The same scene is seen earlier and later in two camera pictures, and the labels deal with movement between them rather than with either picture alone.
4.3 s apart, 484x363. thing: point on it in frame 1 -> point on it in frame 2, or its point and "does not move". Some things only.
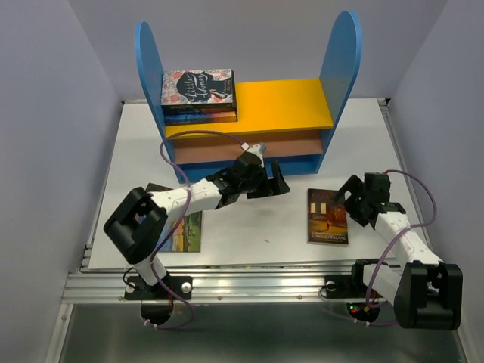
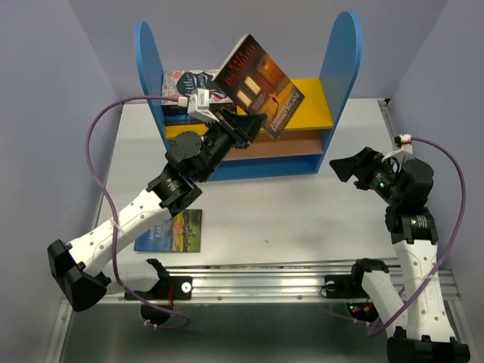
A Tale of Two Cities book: x=199 y=107 does not move
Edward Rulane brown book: x=327 y=218 -> x=255 y=84
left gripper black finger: x=278 y=184 -> x=246 y=125
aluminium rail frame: x=84 y=283 does not move
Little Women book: x=209 y=86 does not move
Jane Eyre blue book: x=200 y=118 does not move
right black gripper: x=354 y=184 -> x=364 y=164
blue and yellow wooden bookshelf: x=293 y=120 does not move
